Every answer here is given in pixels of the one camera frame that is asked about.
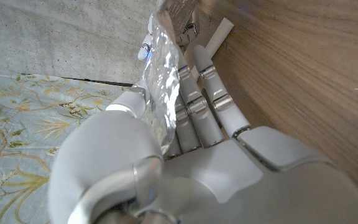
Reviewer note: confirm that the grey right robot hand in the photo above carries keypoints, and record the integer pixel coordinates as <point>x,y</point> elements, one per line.
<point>145,49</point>

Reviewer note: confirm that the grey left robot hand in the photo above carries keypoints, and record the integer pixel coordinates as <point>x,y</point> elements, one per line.
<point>222,177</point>

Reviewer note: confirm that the crinkled aluminum foil roll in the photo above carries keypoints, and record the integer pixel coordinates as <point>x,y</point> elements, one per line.
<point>163,87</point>

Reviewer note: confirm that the white cylindrical tube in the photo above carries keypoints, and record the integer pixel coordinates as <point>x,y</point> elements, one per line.
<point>216,40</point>

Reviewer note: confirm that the floral blue backdrop cloth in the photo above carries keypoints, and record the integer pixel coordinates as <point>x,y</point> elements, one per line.
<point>20,140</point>

